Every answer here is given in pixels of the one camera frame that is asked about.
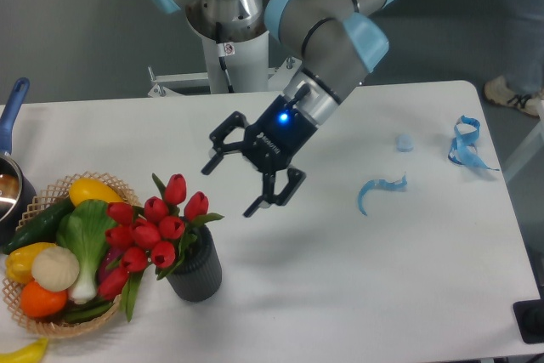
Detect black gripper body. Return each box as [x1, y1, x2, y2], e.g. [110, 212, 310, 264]
[241, 95, 317, 173]

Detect curved blue tape strip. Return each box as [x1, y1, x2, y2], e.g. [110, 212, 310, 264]
[356, 174, 409, 218]

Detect tangled blue tape strip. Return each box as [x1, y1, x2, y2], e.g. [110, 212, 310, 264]
[447, 116, 499, 171]

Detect yellow banana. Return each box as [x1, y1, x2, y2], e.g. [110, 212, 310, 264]
[1, 337, 49, 363]

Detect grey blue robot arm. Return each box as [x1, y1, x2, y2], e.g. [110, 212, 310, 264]
[151, 0, 394, 216]

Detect small blue tape piece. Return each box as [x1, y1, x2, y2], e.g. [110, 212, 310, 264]
[395, 133, 414, 152]

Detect yellow squash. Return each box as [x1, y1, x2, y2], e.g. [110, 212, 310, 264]
[69, 178, 123, 207]

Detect white frame at right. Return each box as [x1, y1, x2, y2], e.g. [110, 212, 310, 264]
[502, 100, 543, 184]

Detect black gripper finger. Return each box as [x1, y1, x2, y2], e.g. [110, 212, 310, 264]
[201, 111, 248, 175]
[241, 166, 307, 218]

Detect purple sweet potato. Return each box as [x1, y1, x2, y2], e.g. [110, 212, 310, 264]
[97, 247, 123, 285]

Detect green cucumber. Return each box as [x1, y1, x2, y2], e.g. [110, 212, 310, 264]
[1, 198, 74, 254]

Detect green bok choy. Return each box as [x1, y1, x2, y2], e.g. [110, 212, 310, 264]
[56, 199, 116, 304]

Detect woven wicker basket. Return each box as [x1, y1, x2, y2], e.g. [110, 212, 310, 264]
[3, 172, 139, 339]

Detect person's sneaker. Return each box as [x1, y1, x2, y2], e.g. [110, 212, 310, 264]
[483, 76, 543, 118]

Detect blue handled saucepan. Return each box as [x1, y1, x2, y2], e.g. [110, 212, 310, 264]
[1, 77, 36, 245]

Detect black device at edge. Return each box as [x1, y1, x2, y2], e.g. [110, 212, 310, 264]
[513, 299, 543, 344]

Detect red tulip bouquet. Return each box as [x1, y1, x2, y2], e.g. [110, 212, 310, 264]
[99, 173, 224, 320]

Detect green bean pods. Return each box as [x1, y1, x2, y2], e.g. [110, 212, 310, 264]
[63, 300, 113, 324]

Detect dark grey ribbed vase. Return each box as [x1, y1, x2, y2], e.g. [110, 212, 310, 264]
[167, 225, 223, 303]

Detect yellow bell pepper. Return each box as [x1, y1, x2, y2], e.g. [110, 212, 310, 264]
[5, 242, 55, 285]

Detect orange fruit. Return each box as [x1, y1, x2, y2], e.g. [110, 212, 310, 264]
[20, 281, 68, 318]

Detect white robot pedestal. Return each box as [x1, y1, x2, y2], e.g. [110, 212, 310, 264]
[185, 0, 269, 94]

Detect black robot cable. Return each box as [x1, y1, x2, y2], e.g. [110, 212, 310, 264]
[214, 21, 235, 94]

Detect white garlic bulb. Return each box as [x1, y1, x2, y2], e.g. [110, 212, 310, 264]
[31, 246, 80, 292]

